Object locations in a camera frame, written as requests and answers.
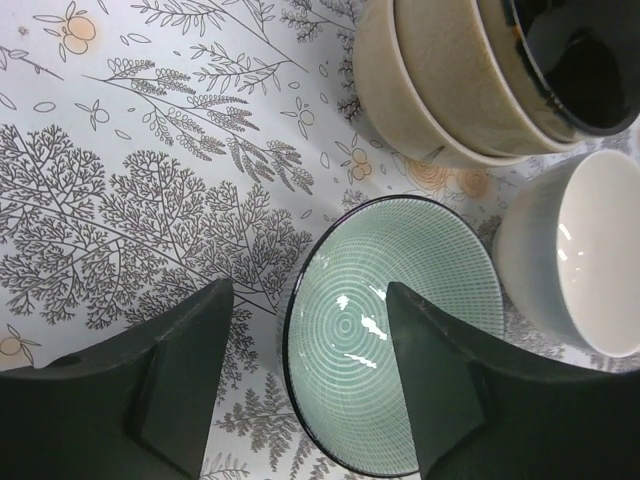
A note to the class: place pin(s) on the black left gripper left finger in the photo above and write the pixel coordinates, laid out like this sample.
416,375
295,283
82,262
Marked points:
135,406

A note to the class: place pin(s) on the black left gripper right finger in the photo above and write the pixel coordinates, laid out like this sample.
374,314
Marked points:
481,408

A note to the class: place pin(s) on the pale green ribbed bowl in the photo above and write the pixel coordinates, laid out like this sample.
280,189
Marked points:
335,347

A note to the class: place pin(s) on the grey white gradient bowl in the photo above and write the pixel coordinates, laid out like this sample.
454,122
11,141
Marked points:
567,252

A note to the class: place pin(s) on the beige floral bowl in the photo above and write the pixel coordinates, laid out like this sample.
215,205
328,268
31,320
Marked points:
392,104
449,59

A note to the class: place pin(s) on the black glossy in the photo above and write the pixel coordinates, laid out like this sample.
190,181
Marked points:
584,56

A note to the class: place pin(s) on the floral patterned table mat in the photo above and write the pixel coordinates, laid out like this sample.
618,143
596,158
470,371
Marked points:
164,143

